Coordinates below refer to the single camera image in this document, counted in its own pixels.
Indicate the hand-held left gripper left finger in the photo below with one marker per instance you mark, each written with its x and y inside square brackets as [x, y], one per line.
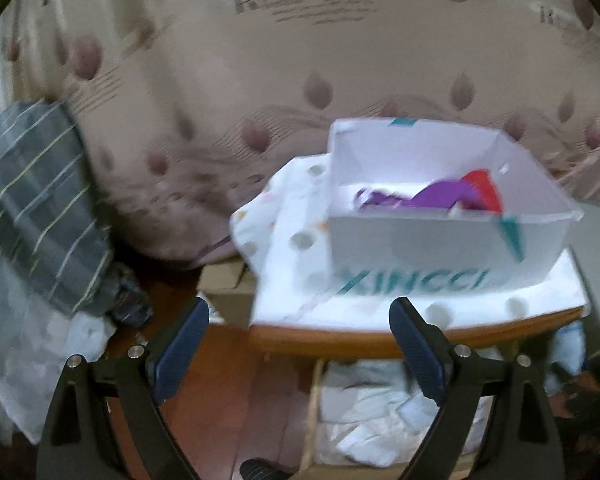
[180, 355]

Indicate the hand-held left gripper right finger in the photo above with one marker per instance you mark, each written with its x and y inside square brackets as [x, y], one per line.
[420, 350]

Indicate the white shoe box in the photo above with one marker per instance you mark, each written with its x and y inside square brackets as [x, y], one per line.
[430, 245]

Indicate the wooden drawer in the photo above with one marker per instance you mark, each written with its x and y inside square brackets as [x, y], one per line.
[312, 410]

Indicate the purple underwear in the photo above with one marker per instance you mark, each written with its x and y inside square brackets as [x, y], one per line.
[440, 195]

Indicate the red underwear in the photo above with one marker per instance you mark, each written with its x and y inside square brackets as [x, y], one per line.
[485, 190]

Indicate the pale blue garment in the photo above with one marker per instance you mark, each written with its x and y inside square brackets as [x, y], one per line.
[565, 355]

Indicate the cardboard box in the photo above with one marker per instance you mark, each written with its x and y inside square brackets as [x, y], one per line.
[225, 300]

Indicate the dark blue packet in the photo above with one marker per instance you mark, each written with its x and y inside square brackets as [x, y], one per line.
[130, 300]

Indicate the wooden nightstand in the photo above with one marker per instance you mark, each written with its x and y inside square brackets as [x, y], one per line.
[330, 342]

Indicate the white crumpled clothes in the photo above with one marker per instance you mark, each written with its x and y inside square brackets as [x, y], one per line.
[370, 435]

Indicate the white patterned table cloth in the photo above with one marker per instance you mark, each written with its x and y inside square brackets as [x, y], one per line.
[290, 270]

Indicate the black ribbed object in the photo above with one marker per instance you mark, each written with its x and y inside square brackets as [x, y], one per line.
[260, 470]

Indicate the white lace cloth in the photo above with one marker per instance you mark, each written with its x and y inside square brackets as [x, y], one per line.
[20, 350]

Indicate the grey plaid cloth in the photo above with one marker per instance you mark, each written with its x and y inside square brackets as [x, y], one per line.
[40, 200]

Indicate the beige leaf print curtain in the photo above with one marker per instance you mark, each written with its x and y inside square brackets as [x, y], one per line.
[230, 85]

